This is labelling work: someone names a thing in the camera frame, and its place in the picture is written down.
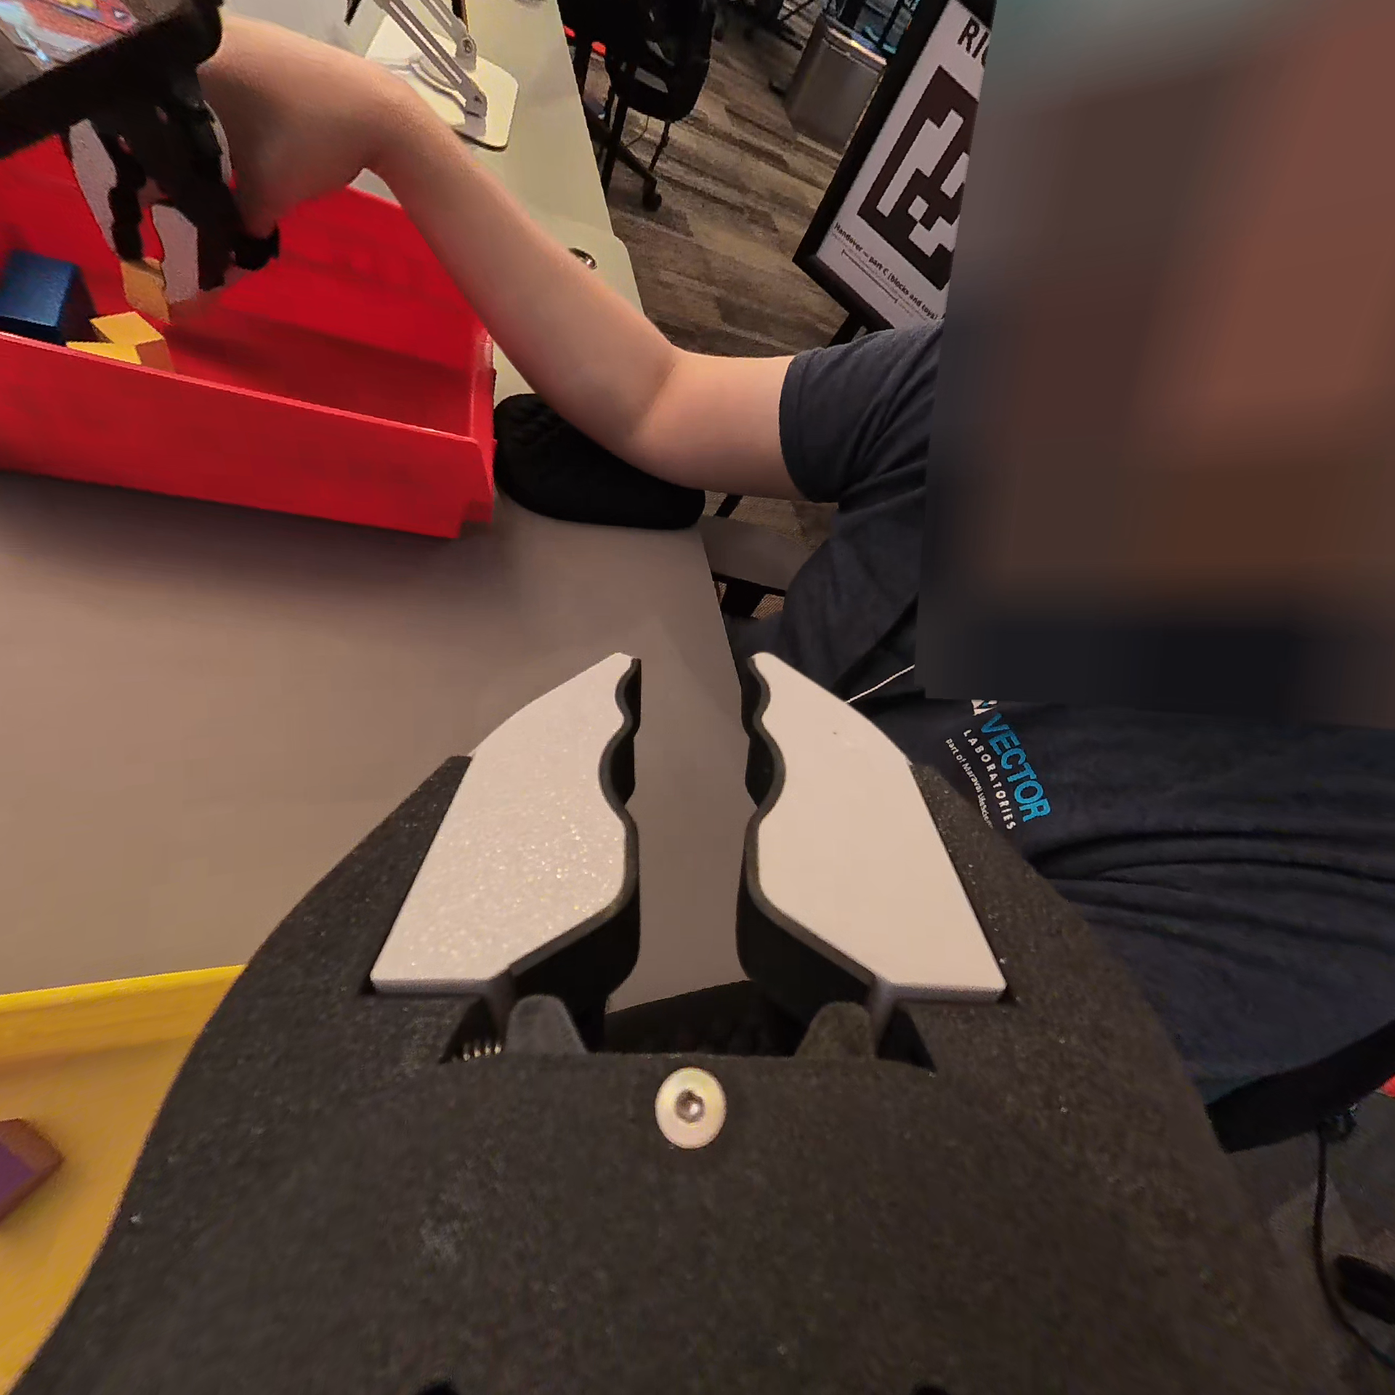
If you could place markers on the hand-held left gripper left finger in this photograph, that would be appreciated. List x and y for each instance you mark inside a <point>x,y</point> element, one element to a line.
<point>512,861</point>

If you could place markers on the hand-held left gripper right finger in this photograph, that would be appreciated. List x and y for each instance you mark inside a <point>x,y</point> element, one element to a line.
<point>860,861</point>

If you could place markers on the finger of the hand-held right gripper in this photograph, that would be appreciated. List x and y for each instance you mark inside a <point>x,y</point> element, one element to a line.
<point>180,257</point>
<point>97,175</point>

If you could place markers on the yellow wooden block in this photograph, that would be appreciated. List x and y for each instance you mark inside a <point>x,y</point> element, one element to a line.
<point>131,358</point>
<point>143,293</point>

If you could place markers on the yellow cube block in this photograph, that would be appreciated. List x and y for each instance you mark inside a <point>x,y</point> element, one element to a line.
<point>125,328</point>

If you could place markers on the blue wooden block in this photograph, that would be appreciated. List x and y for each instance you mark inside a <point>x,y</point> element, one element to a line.
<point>38,290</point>

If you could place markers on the red plastic bin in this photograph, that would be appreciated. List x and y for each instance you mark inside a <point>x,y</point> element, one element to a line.
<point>273,436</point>

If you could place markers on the yellow plastic bin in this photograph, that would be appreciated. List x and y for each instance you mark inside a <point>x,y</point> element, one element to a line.
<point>87,1035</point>

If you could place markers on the purple wooden block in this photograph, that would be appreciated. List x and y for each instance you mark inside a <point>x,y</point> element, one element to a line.
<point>22,1167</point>

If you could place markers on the person's right forearm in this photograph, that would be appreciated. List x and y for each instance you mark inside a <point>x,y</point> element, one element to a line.
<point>566,328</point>

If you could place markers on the person's right hand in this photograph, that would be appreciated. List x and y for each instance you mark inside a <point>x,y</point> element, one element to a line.
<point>294,132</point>

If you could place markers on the person's dark clothing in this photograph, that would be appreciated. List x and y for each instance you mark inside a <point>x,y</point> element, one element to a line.
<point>1199,873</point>

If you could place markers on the white metal stand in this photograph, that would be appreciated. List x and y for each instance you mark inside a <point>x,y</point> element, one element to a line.
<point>490,109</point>

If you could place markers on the black textured armrest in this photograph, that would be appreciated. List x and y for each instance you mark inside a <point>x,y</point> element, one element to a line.
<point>588,469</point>

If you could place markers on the black office chair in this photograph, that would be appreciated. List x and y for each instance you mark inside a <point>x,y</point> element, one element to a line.
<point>655,66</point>

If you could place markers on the framed black-white marker sign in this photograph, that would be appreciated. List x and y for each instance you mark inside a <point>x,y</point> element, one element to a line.
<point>882,218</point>

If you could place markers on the grey waste bin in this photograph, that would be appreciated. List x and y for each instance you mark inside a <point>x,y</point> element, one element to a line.
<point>834,87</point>

